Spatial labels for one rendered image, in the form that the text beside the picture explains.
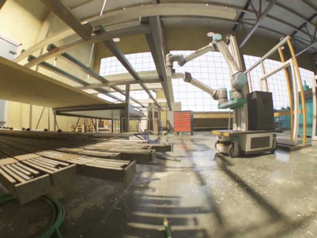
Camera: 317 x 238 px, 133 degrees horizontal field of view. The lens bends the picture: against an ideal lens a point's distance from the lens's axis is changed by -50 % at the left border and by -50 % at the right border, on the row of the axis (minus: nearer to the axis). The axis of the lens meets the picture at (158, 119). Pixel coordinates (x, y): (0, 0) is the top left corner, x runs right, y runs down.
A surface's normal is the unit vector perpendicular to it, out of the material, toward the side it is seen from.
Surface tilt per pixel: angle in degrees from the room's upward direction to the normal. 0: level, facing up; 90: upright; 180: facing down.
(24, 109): 90
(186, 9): 179
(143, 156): 90
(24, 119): 90
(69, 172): 90
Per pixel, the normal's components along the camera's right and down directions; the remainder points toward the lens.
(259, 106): -0.06, -0.05
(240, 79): -0.27, 0.04
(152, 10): 0.00, 1.00
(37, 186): 0.99, -0.01
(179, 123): -0.47, -0.04
